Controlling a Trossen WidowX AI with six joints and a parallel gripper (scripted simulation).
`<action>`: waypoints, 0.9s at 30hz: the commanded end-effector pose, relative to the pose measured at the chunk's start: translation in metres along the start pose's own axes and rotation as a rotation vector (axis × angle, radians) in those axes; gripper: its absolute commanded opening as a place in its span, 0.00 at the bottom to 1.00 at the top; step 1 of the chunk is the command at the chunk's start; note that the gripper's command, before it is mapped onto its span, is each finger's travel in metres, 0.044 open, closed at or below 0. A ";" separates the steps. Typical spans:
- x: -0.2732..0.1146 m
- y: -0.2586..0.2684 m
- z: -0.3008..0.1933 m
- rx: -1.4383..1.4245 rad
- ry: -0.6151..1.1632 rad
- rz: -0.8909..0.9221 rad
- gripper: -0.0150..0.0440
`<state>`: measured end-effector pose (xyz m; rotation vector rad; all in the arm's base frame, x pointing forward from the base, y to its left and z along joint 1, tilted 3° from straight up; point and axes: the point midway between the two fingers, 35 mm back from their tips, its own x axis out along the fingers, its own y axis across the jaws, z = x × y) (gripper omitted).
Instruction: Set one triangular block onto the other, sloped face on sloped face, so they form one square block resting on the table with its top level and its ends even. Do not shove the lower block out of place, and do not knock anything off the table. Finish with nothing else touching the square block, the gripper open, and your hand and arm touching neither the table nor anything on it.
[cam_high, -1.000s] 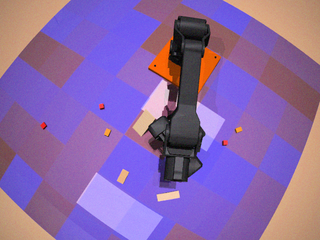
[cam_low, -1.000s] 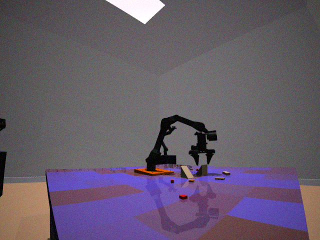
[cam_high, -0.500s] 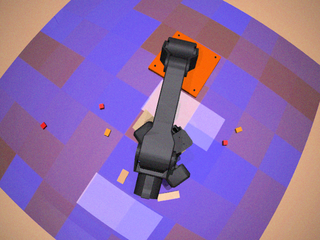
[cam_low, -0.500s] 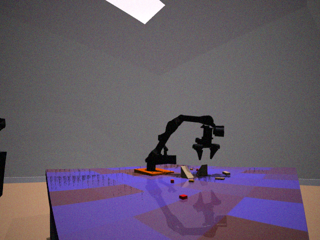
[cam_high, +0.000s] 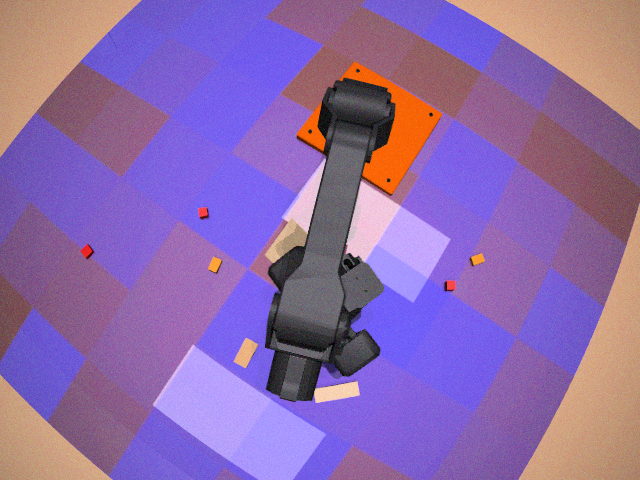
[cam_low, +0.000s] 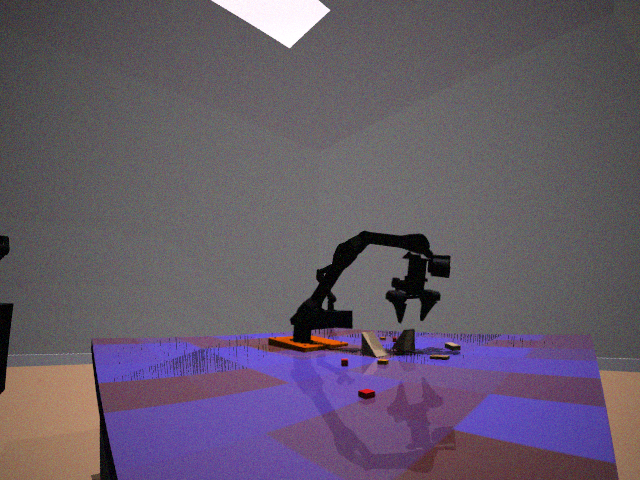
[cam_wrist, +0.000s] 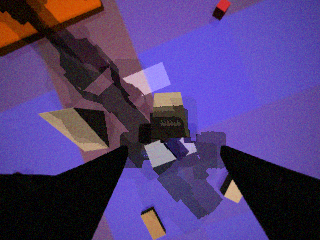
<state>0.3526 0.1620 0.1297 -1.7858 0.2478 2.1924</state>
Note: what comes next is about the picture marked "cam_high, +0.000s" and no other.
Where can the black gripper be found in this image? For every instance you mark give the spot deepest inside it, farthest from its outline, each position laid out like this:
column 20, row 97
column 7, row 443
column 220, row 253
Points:
column 359, row 349

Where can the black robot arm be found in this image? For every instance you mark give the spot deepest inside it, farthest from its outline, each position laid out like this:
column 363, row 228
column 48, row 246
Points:
column 309, row 321

